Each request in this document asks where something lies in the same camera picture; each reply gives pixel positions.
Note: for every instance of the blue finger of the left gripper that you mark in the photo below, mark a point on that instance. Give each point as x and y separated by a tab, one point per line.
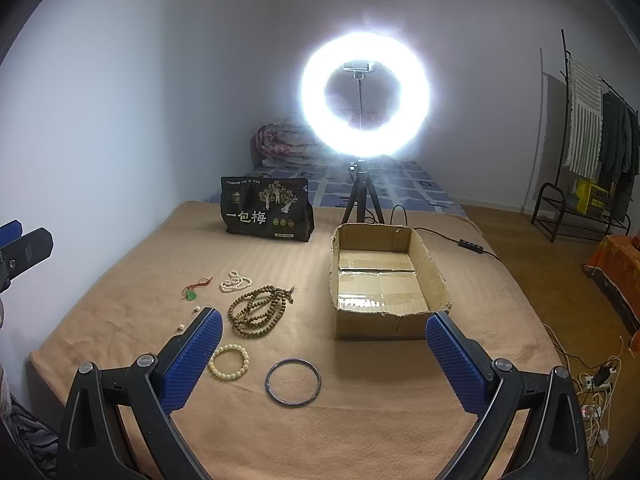
10	232
22	254

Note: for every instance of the orange patterned box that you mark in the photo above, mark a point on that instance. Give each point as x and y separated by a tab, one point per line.
614	264

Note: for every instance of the yellow box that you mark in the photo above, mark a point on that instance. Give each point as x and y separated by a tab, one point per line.
591	200

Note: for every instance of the dark hanging clothes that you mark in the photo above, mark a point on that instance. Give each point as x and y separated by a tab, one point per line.
619	154

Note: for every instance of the open cardboard box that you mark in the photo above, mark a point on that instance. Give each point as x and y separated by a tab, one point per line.
384	283

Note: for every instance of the dark blue bangle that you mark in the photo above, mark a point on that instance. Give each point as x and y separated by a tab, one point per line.
293	383

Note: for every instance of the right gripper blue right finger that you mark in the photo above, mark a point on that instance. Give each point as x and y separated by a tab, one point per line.
552	443

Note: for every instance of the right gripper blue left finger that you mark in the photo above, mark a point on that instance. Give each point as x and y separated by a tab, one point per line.
94	442

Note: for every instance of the black clothes rack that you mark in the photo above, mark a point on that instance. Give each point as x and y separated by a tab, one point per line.
554	208

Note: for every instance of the black tripod stand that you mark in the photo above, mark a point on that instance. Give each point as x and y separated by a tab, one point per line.
363	198

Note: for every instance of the striped white towel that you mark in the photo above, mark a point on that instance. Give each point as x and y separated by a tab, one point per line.
585	100

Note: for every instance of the white ring light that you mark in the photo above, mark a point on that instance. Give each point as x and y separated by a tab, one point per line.
376	116

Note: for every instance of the phone holder clamp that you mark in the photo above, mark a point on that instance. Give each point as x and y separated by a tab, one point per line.
359	68

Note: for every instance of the black snack bag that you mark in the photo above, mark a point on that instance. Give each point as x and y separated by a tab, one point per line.
267	207

